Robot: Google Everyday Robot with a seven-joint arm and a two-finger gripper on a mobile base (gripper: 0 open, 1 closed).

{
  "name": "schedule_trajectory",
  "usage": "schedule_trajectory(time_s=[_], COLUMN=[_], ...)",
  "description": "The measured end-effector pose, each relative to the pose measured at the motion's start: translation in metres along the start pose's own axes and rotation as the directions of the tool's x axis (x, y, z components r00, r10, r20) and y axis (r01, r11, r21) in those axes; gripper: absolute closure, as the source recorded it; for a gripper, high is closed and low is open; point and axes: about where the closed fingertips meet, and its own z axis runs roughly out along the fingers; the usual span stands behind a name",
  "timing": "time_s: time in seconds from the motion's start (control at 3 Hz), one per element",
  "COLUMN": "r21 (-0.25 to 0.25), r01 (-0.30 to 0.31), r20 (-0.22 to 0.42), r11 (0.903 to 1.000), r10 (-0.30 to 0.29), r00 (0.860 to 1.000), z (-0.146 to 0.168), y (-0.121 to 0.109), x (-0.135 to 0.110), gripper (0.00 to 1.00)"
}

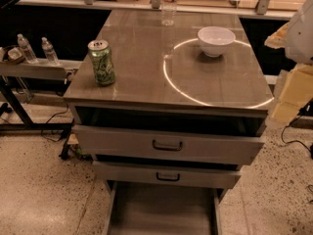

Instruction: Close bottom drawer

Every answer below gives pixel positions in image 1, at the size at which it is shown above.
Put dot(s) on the grey back shelf rail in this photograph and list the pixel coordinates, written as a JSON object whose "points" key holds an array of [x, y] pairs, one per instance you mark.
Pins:
{"points": [[267, 9]]}

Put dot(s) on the white bowl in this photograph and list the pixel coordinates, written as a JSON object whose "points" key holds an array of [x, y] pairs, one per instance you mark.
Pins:
{"points": [[215, 40]]}

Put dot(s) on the water bottle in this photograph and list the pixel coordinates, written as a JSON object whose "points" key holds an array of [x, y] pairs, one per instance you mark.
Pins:
{"points": [[49, 52], [26, 49]]}

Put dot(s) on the clear bottle on cabinet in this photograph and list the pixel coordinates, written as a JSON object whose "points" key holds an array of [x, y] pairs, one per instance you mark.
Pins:
{"points": [[168, 10]]}

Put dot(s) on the grey drawer cabinet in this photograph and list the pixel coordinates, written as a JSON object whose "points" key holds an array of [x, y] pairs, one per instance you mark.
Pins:
{"points": [[165, 82]]}

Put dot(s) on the grey middle drawer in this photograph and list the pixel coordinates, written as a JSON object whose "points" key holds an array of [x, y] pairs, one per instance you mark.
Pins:
{"points": [[169, 175]]}

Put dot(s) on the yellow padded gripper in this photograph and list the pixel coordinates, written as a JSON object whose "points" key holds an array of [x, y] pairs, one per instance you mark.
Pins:
{"points": [[301, 36]]}

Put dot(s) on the green soda can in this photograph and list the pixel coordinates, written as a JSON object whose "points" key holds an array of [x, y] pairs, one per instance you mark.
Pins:
{"points": [[100, 54]]}

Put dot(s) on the grey bottom drawer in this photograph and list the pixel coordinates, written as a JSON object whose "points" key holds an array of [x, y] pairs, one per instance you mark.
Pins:
{"points": [[151, 209]]}

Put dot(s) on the small bowl on shelf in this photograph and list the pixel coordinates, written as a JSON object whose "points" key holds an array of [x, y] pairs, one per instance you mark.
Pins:
{"points": [[12, 55]]}

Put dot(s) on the right water bottle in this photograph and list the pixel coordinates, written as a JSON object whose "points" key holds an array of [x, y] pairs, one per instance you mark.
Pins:
{"points": [[49, 52]]}

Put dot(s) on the left water bottle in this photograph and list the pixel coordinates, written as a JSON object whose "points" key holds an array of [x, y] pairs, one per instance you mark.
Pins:
{"points": [[26, 49]]}

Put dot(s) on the grey top drawer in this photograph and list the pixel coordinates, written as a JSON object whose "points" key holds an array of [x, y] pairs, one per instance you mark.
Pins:
{"points": [[174, 146]]}

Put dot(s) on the grey drawer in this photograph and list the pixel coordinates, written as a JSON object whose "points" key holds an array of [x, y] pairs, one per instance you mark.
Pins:
{"points": [[151, 209], [174, 146], [169, 175]]}

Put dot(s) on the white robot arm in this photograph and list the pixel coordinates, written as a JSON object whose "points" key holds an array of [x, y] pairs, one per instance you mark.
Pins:
{"points": [[304, 15]]}

